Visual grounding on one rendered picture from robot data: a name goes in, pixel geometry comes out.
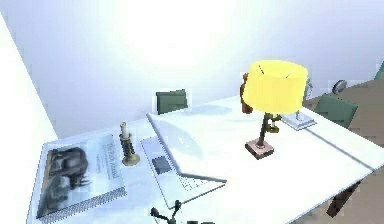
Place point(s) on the white candle in brass holder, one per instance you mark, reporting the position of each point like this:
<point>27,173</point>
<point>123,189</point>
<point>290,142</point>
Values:
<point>128,150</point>

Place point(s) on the white open laptop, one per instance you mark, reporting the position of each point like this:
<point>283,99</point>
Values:
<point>186,150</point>

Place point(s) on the spiral-bound elephant picture book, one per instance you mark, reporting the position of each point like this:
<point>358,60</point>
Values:
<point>76,173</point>

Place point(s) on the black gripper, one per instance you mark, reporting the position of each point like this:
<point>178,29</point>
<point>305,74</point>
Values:
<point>200,222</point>

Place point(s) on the yellow shade table lamp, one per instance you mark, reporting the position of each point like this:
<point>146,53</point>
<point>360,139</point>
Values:
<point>275,86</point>

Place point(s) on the brown object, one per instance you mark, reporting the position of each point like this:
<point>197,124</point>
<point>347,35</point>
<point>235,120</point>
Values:
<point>245,100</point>

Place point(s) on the round grey object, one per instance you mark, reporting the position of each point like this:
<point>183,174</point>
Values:
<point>339,87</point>

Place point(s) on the white table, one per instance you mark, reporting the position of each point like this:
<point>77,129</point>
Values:
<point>300,173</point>

